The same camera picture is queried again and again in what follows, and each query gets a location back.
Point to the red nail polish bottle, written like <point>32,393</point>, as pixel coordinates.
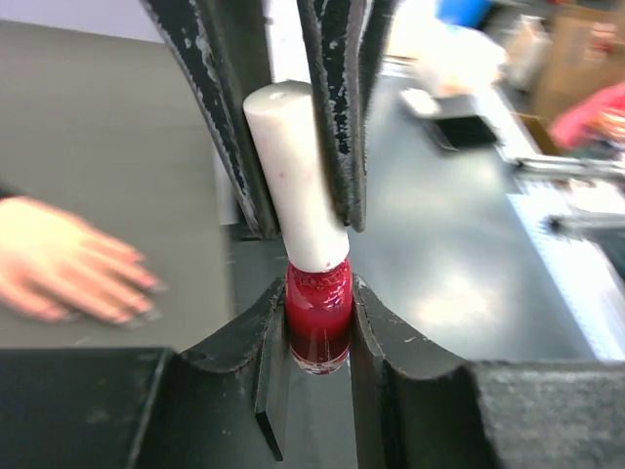
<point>318,308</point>

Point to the white nail polish cap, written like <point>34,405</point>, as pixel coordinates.
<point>281,121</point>

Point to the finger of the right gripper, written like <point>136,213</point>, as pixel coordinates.
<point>345,43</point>
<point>221,48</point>

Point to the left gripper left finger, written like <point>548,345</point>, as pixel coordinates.
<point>220,404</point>

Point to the mannequin hand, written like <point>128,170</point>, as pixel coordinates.
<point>54,264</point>

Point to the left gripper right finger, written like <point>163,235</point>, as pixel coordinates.
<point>417,405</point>

